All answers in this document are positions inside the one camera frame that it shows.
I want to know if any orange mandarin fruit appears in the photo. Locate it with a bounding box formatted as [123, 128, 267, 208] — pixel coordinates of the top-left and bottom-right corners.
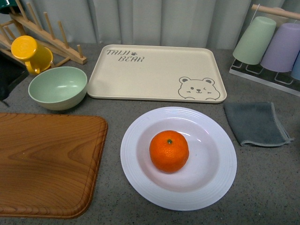
[149, 130, 189, 173]

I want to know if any white ridged plate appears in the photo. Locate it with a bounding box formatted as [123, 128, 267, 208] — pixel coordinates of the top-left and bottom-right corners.
[120, 106, 237, 211]

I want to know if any beige bear tray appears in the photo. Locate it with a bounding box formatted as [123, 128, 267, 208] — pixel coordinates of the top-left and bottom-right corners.
[87, 45, 227, 104]

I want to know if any green bowl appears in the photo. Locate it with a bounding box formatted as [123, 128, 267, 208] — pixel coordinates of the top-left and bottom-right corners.
[28, 67, 88, 111]

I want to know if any grey folded cloth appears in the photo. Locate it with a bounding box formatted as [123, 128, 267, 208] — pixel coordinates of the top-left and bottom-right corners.
[224, 102, 294, 147]

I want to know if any grey curtain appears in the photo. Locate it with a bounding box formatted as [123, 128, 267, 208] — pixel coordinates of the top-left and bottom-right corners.
[30, 0, 300, 49]

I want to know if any wooden cutting board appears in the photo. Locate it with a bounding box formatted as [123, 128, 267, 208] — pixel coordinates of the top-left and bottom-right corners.
[0, 112, 108, 218]

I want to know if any green plastic cup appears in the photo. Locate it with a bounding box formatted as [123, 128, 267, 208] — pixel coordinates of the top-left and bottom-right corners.
[233, 16, 277, 65]

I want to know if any yellow mug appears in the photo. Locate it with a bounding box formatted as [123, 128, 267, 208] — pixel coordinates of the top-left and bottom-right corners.
[11, 36, 53, 75]

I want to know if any purple plastic cup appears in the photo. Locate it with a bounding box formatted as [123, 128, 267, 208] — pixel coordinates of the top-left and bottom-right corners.
[261, 23, 300, 72]

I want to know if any blue plastic cup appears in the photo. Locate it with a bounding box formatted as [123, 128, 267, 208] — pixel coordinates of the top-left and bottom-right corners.
[291, 52, 300, 80]

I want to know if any wooden peg drying rack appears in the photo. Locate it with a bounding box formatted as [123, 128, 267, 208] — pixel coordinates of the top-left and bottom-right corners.
[0, 0, 87, 68]

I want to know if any dark green mug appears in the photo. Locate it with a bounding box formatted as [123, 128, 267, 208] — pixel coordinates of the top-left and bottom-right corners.
[0, 0, 18, 14]

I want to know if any white wire cup rack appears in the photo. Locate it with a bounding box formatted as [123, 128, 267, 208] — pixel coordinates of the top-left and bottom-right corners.
[230, 5, 300, 96]

